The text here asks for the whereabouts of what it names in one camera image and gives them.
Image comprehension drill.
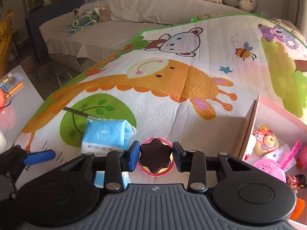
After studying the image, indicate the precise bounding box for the green knitted cloth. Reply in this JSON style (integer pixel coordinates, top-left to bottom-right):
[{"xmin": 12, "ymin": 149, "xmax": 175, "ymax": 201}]
[{"xmin": 69, "ymin": 10, "xmax": 100, "ymax": 36}]

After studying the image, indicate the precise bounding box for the yellow pudding toy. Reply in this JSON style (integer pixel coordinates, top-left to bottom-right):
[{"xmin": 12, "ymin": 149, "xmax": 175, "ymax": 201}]
[{"xmin": 137, "ymin": 137, "xmax": 175, "ymax": 177}]

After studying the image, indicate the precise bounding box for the pink teal carrot toy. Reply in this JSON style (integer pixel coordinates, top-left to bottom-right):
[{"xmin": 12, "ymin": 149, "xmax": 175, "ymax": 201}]
[{"xmin": 297, "ymin": 146, "xmax": 307, "ymax": 170}]

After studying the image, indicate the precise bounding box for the beige sofa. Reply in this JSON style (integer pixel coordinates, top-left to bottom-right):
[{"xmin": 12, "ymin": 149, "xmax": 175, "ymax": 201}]
[{"xmin": 38, "ymin": 0, "xmax": 250, "ymax": 74}]

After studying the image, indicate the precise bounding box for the orange plastic toy cup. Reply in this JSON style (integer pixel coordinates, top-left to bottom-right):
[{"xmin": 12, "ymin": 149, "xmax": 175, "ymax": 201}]
[{"xmin": 290, "ymin": 198, "xmax": 305, "ymax": 221}]

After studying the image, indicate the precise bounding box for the hello kitty toy camera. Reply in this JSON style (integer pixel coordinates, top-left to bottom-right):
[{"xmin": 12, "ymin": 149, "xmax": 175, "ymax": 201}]
[{"xmin": 252, "ymin": 125, "xmax": 279, "ymax": 156}]

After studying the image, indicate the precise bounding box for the pink cardboard box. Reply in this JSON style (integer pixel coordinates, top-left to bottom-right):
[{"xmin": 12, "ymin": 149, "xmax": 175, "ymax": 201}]
[{"xmin": 232, "ymin": 96, "xmax": 306, "ymax": 229}]

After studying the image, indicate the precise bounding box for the blue white cotton pad pack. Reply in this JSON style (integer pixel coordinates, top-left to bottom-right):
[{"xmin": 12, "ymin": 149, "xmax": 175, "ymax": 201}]
[{"xmin": 81, "ymin": 118, "xmax": 136, "ymax": 193}]

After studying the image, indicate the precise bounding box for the small red figurine doll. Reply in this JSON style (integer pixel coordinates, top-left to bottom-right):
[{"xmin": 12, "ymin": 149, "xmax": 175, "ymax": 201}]
[{"xmin": 286, "ymin": 174, "xmax": 306, "ymax": 198}]

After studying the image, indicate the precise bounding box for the colourful cartoon play mat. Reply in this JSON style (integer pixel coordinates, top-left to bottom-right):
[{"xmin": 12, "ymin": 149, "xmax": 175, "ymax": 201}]
[{"xmin": 14, "ymin": 13, "xmax": 307, "ymax": 190}]

